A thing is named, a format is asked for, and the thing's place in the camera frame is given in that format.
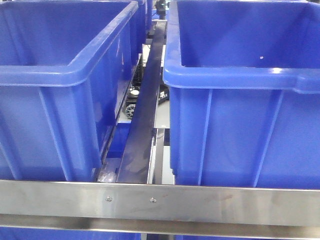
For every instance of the steel shelf front beam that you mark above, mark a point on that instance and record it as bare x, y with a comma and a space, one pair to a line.
292, 214

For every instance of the upper blue bin right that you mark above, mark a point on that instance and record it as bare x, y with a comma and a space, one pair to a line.
244, 84

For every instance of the blue bin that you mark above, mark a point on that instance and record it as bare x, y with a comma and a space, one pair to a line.
10, 233
244, 84
65, 67

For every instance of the upper blue bin left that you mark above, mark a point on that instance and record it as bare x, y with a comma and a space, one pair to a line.
65, 67

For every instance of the lower blue bin left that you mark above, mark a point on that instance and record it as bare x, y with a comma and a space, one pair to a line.
10, 233

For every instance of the dark steel divider rail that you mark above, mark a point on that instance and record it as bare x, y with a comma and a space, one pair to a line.
135, 162

